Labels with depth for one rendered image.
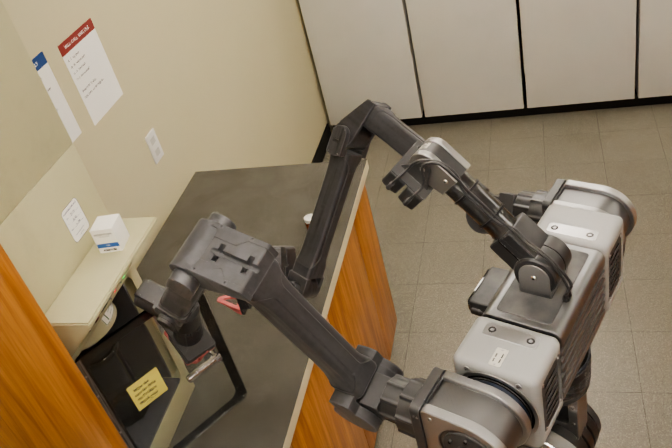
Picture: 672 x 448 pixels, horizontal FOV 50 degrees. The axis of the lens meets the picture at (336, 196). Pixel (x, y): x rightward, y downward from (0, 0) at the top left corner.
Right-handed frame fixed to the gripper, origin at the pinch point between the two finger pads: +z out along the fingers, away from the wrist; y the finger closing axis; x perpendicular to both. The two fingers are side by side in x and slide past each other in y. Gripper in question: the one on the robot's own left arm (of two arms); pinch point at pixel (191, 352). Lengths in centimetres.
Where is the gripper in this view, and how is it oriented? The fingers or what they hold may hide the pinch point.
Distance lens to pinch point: 157.9
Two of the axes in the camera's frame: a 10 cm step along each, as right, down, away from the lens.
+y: 6.3, 6.6, -4.1
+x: 7.7, -4.7, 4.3
